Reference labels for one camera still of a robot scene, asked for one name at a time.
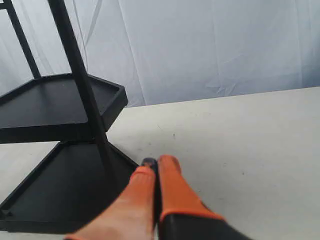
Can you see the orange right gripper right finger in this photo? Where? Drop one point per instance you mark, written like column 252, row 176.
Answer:
column 184, row 216

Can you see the white backdrop cloth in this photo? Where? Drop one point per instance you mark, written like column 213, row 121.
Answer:
column 165, row 51

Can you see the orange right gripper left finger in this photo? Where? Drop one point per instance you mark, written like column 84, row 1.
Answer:
column 131, row 215

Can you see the black metal shelf rack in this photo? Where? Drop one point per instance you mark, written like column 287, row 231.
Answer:
column 84, row 173

